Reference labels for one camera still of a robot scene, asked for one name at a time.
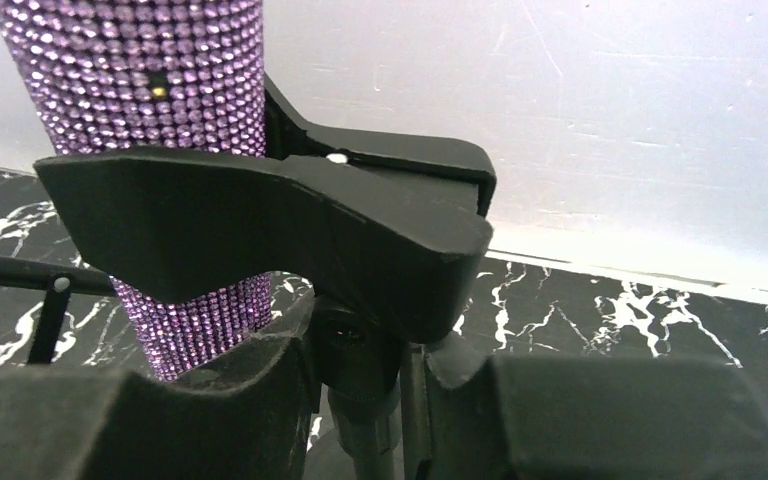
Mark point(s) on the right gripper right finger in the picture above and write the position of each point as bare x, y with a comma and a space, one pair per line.
509, 416

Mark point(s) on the purple glitter microphone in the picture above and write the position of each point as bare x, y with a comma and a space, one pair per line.
188, 74

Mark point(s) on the black round-base mic stand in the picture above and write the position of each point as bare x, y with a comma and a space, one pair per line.
389, 229

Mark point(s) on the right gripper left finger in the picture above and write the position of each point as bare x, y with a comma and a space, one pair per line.
245, 415

